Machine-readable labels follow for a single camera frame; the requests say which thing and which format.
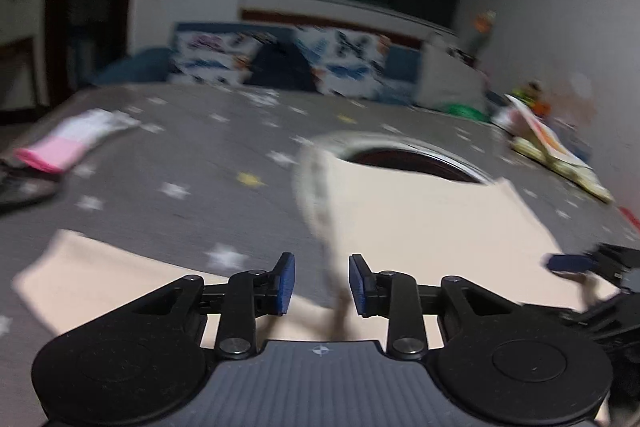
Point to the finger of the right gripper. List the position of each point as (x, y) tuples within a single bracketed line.
[(572, 264)]

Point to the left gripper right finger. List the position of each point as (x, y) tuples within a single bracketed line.
[(394, 296)]

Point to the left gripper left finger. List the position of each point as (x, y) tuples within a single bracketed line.
[(246, 297)]

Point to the cream sweater with number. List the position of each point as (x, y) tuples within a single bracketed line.
[(408, 222)]

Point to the red plastic stool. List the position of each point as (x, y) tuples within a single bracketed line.
[(630, 217)]

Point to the green patterned folded blanket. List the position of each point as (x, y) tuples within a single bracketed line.
[(583, 177)]

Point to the white poster with red print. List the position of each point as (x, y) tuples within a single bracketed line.
[(546, 137)]

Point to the round black induction cooktop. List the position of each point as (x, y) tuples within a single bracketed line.
[(419, 161)]

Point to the teddy bear in yellow vest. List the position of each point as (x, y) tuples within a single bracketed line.
[(529, 93)]

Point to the grey pillow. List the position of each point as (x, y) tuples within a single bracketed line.
[(444, 79)]

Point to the dark blue backpack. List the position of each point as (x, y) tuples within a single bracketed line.
[(281, 65)]

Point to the butterfly cushion near window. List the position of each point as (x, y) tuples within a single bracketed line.
[(345, 63)]

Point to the blue sofa bench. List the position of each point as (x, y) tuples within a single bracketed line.
[(153, 65)]

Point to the butterfly cushion at sofa end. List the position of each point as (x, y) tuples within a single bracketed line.
[(216, 57)]

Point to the pink and white gloves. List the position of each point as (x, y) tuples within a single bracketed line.
[(72, 140)]

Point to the orange artificial flower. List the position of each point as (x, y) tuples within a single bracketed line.
[(483, 26)]

